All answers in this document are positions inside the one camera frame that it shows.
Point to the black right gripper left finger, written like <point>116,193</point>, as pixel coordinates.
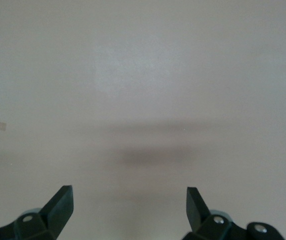
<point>50,215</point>

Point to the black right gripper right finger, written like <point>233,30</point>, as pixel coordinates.
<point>203,222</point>

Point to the brown tape patch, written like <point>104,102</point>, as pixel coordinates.
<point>1,125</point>

